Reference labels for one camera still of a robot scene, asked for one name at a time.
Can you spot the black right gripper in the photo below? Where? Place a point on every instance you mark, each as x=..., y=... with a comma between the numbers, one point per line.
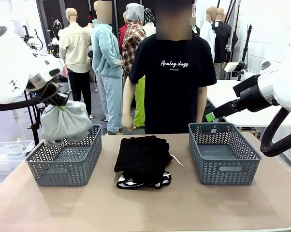
x=249, y=94

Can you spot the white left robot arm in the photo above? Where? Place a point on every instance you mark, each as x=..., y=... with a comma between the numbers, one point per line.
x=10, y=67

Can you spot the cream shirt mannequin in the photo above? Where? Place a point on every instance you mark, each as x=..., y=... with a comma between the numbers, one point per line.
x=75, y=48

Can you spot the black shirt mannequin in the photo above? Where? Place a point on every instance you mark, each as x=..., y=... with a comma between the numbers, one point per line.
x=221, y=43

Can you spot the clear plastic storage box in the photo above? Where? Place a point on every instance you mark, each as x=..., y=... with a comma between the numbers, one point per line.
x=7, y=154

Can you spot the black light stand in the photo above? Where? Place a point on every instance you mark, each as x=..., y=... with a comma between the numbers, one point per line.
x=247, y=43

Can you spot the grey garment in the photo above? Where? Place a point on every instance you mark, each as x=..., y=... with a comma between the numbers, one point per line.
x=63, y=123

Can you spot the black and white striped garment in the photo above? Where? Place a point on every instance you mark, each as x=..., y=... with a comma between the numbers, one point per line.
x=123, y=183

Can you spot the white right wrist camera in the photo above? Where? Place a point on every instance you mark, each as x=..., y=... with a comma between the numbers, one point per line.
x=231, y=66

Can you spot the red top mannequin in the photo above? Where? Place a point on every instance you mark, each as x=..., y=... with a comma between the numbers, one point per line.
x=122, y=33

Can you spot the person's left forearm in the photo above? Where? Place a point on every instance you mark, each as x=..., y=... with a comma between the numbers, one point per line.
x=201, y=104

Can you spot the black camera tripod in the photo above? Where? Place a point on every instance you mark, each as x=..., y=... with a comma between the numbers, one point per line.
x=35, y=130

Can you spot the white shirt mannequin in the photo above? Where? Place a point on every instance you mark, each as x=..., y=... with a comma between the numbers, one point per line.
x=207, y=36

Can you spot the person in black clothing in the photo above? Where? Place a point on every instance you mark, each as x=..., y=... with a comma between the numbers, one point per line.
x=174, y=96

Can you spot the white side table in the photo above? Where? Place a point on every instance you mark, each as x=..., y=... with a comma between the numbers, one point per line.
x=222, y=94

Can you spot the light blue fleece mannequin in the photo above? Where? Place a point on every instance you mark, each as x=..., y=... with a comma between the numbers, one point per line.
x=104, y=53

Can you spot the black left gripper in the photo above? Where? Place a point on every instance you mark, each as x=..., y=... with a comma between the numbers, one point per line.
x=58, y=99

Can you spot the lime green pants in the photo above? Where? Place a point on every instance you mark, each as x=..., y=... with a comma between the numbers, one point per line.
x=139, y=104

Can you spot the person's right forearm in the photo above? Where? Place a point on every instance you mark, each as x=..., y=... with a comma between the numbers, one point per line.
x=128, y=96

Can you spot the plaid hooded mannequin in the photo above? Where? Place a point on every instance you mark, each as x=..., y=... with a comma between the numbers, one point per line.
x=133, y=41

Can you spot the plain black garment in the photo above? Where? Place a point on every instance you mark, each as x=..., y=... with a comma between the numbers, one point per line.
x=143, y=145

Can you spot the grey plastic lattice basket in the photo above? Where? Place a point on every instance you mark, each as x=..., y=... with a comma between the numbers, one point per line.
x=227, y=176
x=63, y=174

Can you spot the person's right hand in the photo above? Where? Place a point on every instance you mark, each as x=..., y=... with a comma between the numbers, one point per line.
x=128, y=123

